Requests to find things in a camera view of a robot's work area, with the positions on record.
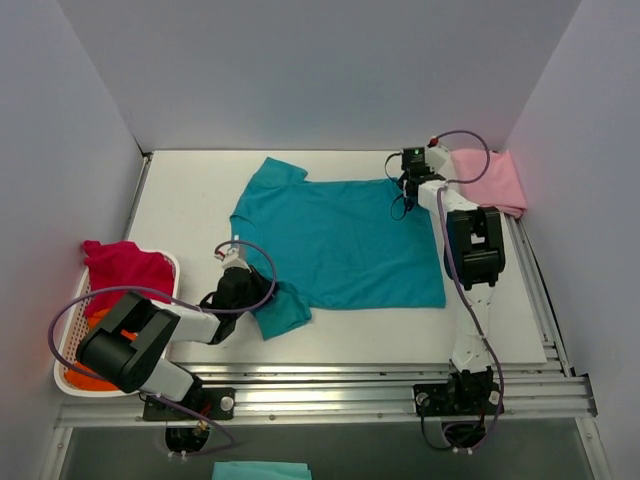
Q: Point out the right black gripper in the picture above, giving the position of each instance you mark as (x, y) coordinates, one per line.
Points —
(405, 185)

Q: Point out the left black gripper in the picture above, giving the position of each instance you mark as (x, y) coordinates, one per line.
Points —
(259, 286)

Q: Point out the teal t-shirt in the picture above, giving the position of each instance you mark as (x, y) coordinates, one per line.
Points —
(340, 245)

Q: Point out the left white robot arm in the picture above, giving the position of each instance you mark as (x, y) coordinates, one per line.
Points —
(127, 347)

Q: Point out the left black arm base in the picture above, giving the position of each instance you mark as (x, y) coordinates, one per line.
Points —
(216, 403)

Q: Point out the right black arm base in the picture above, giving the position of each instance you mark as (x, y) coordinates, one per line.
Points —
(462, 394)

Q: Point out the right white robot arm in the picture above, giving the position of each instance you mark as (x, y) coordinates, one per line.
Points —
(473, 252)

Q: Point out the folded pink t-shirt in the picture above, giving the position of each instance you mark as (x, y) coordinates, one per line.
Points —
(499, 187)

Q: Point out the crimson red t-shirt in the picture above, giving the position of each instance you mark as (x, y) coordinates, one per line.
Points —
(124, 264)

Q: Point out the white perforated basket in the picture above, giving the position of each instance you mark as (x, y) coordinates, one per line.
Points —
(76, 327)

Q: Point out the teal folded cloth bottom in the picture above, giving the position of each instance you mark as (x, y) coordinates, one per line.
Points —
(258, 470)

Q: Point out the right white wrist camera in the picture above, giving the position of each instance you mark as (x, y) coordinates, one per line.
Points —
(437, 156)

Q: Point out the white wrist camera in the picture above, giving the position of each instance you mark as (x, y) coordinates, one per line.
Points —
(231, 257)
(437, 156)

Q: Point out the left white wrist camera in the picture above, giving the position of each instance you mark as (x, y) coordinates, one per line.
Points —
(231, 257)

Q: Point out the aluminium mounting rail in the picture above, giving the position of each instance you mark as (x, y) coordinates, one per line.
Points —
(334, 395)

